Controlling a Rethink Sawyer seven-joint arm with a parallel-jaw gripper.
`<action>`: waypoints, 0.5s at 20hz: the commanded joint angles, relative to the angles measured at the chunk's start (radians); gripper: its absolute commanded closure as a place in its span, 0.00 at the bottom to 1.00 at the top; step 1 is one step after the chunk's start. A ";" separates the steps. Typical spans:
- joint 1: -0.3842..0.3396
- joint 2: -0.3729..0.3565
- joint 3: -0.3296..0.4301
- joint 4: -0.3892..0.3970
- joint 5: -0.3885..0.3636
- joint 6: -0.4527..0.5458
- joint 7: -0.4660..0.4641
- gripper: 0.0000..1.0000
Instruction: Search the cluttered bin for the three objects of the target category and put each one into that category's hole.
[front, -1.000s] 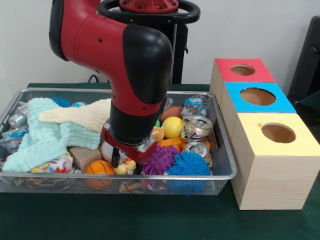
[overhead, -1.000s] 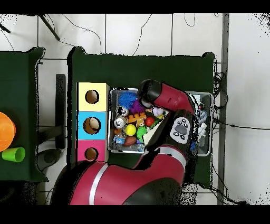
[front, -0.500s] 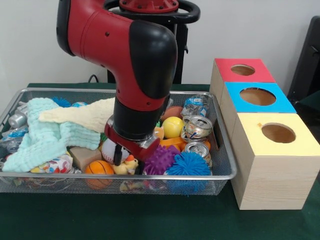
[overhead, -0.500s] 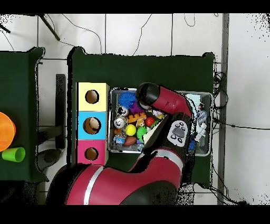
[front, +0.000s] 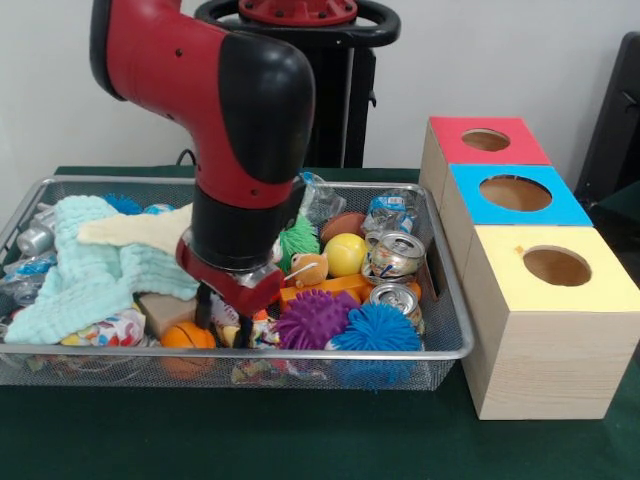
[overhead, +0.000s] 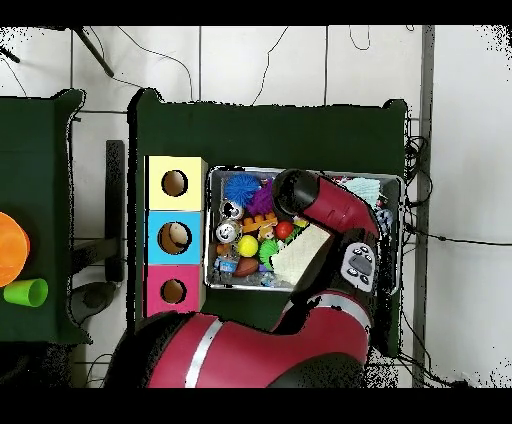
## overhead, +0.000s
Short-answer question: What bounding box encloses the orange bowl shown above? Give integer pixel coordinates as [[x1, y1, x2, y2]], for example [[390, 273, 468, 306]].
[[0, 211, 31, 288]]

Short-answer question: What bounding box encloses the blue fuzzy ball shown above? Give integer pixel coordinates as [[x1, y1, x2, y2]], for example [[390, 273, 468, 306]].
[[223, 172, 262, 209]]

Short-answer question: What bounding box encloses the grey floor base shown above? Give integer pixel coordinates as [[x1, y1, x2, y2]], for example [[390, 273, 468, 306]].
[[67, 280, 118, 325]]

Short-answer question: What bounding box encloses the purple spiky ball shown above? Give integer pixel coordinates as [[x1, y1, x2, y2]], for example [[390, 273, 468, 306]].
[[245, 179, 275, 217]]

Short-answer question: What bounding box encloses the cream waffle cloth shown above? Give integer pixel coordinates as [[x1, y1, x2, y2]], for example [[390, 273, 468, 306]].
[[270, 223, 333, 286]]

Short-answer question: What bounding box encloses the orange toy brick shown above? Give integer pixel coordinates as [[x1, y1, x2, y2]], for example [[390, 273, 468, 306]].
[[241, 212, 279, 234]]

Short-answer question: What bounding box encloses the green fuzzy toy with eyes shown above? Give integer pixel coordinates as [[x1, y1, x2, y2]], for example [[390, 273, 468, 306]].
[[258, 227, 309, 271]]

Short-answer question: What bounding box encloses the mint green waffle cloth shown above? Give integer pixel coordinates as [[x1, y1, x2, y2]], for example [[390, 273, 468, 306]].
[[345, 177, 381, 207]]

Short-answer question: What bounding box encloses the crushed can with gold print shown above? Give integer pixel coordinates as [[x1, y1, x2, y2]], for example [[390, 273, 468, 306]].
[[215, 218, 243, 244]]

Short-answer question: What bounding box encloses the green plastic cup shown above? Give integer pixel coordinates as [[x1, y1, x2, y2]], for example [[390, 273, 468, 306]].
[[3, 278, 49, 308]]

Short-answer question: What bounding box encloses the brown toy football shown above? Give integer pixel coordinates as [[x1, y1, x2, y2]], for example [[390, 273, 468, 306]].
[[232, 256, 260, 278]]

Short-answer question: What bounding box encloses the wooden three-hole box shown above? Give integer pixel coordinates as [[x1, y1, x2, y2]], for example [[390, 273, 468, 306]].
[[143, 155, 208, 319]]

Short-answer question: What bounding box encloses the silver mesh bin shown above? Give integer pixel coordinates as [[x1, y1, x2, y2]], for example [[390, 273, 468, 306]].
[[203, 166, 403, 295]]

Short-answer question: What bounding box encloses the crushed silver can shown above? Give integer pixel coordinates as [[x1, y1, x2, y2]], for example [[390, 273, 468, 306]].
[[219, 199, 245, 221]]

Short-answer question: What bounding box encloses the yellow ball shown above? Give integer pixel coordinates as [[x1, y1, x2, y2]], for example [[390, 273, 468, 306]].
[[237, 234, 260, 258]]

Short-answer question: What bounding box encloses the dark green tablecloth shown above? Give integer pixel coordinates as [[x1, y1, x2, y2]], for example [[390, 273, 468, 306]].
[[127, 88, 409, 357], [0, 88, 93, 346]]

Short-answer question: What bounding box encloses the black floor cable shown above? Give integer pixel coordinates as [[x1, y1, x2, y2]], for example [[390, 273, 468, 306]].
[[403, 223, 512, 247]]

